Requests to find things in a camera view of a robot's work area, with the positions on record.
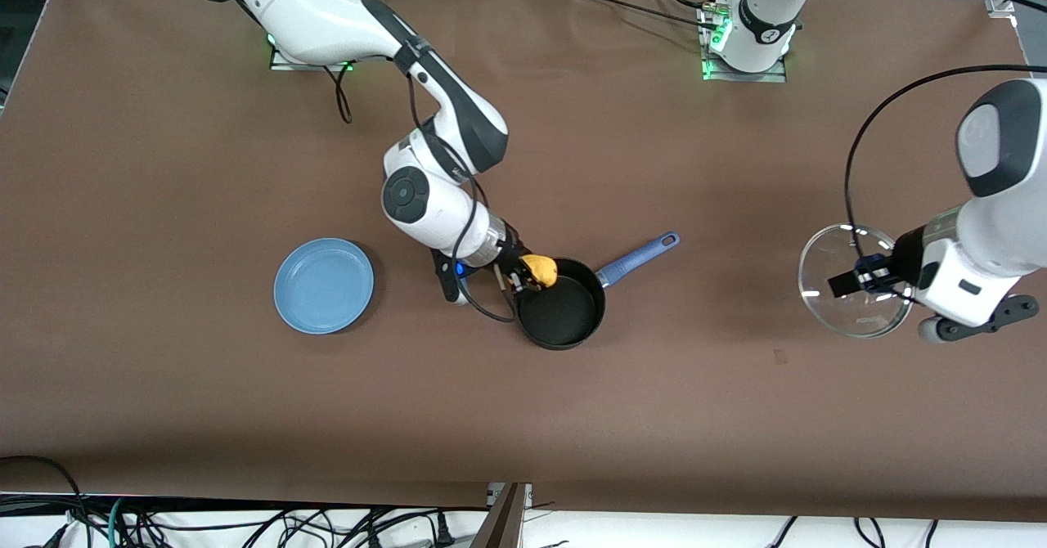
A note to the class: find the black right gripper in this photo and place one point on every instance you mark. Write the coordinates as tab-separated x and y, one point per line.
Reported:
510	255

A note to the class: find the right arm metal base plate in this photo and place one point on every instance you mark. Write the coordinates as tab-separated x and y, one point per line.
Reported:
276	59

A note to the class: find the grey metal beam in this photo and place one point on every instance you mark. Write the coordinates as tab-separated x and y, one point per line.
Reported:
501	523

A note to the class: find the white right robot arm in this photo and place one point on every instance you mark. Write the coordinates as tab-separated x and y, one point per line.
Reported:
311	8

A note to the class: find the aluminium frame corner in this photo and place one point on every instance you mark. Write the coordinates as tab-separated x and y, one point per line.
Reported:
999	4

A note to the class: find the black power plug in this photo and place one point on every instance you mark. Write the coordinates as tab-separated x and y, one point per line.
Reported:
443	530

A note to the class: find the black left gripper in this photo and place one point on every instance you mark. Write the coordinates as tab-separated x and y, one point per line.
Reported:
905	261

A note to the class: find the blue round plate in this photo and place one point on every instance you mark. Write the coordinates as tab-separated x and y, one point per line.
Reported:
323	286

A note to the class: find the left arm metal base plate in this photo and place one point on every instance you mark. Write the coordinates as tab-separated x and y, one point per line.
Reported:
716	74

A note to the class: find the brown table cover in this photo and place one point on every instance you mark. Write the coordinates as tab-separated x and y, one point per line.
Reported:
491	417

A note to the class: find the glass lid with blue knob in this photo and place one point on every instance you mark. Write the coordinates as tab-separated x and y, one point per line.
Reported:
867	319

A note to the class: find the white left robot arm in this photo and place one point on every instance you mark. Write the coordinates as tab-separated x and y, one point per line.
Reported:
998	229

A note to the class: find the yellow potato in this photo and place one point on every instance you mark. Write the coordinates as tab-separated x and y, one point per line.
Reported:
541	271

